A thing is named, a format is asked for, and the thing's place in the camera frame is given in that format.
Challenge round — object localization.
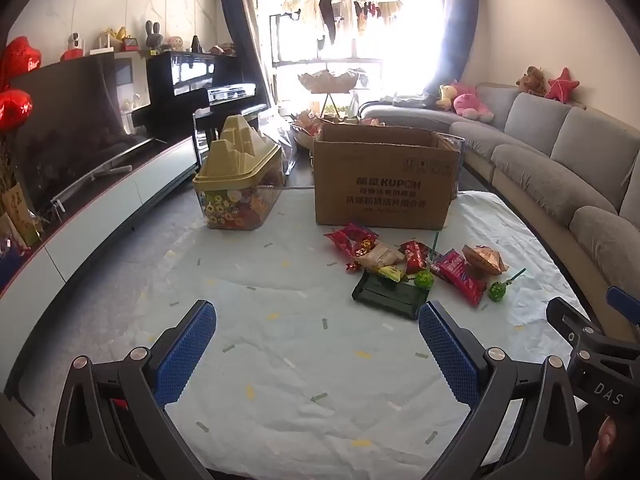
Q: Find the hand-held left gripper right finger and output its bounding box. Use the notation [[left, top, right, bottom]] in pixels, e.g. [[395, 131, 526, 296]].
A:
[[417, 301, 596, 480]]

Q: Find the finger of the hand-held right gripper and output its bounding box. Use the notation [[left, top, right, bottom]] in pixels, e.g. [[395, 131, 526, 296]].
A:
[[546, 297, 609, 357], [606, 285, 640, 328]]

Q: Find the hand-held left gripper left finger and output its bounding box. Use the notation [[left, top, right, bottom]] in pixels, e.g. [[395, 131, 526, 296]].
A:
[[52, 300, 218, 480]]

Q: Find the green lollipop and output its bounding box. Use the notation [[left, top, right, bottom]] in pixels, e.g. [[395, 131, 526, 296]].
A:
[[412, 231, 441, 291], [489, 267, 527, 303]]

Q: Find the red snack packet blue print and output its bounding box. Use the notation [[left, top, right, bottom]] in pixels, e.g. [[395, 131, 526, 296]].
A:
[[431, 249, 488, 307]]

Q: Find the dark green snack packet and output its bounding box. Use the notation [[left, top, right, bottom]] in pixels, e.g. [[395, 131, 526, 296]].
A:
[[351, 270, 421, 321]]

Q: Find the pink-beige snack packet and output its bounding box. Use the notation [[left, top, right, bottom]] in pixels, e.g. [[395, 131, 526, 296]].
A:
[[461, 244, 510, 276]]

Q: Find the maroon striped snack packet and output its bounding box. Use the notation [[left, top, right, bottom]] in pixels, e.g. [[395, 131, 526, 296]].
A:
[[399, 240, 435, 275]]

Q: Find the beige snack packet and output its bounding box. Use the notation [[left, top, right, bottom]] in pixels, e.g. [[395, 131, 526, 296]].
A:
[[356, 241, 406, 270]]

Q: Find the red patterned snack packet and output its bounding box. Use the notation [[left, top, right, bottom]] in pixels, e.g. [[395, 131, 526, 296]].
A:
[[324, 223, 379, 261]]

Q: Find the brown cardboard box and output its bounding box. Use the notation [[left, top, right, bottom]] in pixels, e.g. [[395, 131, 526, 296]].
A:
[[312, 122, 463, 231]]

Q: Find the person's right hand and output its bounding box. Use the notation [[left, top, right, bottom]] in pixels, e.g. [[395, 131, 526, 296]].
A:
[[589, 416, 622, 480]]

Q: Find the grey sectional sofa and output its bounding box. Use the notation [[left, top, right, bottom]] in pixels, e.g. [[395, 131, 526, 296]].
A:
[[360, 82, 640, 341]]

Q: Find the light blue television cabinet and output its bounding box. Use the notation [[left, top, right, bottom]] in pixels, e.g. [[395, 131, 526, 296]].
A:
[[0, 135, 201, 306]]

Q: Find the clear candy container gold lid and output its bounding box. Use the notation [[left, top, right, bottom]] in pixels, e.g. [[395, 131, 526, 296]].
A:
[[192, 114, 285, 232]]

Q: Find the yellow paper bag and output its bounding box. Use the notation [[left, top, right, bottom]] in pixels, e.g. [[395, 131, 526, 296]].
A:
[[0, 180, 42, 248]]

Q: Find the pink star plush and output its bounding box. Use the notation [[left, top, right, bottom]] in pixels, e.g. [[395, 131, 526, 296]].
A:
[[545, 67, 581, 103]]

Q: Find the pink plush toy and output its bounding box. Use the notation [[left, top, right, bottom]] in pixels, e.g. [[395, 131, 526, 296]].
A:
[[452, 85, 496, 122]]

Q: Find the brown plush toy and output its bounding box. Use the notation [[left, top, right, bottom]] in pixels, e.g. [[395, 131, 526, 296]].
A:
[[516, 66, 548, 97]]

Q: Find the curved television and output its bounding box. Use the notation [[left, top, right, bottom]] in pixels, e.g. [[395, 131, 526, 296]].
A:
[[10, 52, 156, 211]]

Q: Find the pile of snack packets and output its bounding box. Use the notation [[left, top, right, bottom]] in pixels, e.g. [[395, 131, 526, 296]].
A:
[[290, 110, 351, 148]]

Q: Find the black upright piano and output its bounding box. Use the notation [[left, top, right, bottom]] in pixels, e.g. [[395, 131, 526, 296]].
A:
[[131, 51, 268, 163]]

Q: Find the white shell-shaped tray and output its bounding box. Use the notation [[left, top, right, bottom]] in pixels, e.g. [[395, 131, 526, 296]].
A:
[[297, 69, 361, 95]]

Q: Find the red foil balloon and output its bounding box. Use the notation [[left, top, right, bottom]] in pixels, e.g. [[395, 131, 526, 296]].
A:
[[0, 89, 35, 133], [0, 36, 43, 91]]

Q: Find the blue curtain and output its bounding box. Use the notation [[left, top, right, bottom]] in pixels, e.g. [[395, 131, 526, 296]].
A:
[[217, 0, 273, 106], [425, 0, 483, 101]]

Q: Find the white stand ornament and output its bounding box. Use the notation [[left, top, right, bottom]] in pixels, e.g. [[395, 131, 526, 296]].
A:
[[90, 31, 117, 57]]

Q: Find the grey rabbit figure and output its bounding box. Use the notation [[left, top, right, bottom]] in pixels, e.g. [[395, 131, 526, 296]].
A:
[[145, 20, 163, 55]]

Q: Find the row of hanging clothes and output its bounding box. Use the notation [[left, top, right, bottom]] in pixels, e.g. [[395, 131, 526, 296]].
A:
[[280, 0, 403, 46]]

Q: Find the white security camera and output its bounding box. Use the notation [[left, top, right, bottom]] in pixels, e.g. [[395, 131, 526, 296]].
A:
[[61, 31, 86, 62]]

